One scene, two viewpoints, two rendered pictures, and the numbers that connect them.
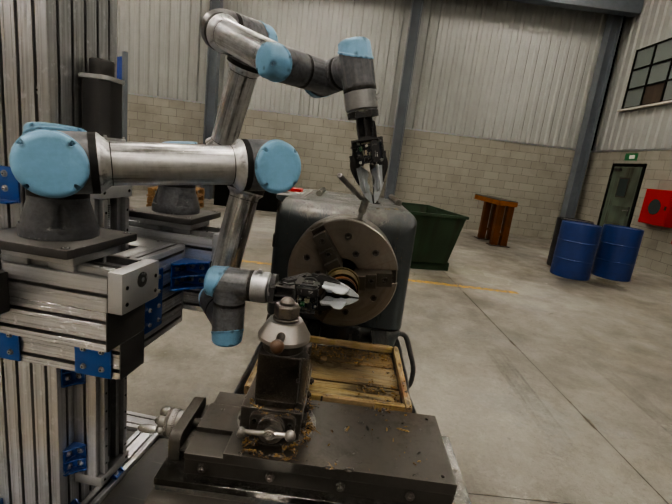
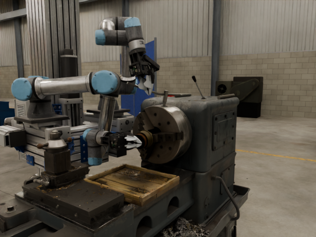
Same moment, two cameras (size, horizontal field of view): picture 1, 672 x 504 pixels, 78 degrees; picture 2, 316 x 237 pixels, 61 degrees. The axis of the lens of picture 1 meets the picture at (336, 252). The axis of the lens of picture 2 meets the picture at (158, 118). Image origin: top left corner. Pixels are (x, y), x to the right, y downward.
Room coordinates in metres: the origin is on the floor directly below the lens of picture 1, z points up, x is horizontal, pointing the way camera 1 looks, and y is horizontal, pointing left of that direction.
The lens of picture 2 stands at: (-0.03, -0.82, 1.37)
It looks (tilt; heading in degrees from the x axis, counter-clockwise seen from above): 8 degrees down; 34
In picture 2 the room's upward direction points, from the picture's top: straight up
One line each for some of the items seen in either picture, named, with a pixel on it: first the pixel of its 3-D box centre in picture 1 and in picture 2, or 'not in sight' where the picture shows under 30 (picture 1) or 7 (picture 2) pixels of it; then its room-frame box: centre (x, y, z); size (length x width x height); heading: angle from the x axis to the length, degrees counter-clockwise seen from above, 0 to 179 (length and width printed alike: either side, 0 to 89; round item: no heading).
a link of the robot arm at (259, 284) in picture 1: (262, 285); (104, 137); (0.94, 0.16, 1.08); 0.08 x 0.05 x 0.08; 179
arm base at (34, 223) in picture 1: (59, 211); (41, 107); (0.88, 0.61, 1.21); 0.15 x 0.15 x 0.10
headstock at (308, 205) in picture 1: (340, 248); (191, 126); (1.58, -0.02, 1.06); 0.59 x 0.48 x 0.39; 179
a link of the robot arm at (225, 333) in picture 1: (226, 319); (95, 153); (0.96, 0.25, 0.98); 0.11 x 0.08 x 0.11; 31
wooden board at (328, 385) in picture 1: (330, 370); (131, 181); (0.93, -0.02, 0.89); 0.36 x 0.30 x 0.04; 89
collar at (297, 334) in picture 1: (285, 328); (55, 142); (0.58, 0.06, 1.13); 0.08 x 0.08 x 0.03
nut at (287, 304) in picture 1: (287, 308); (55, 134); (0.58, 0.06, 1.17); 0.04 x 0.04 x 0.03
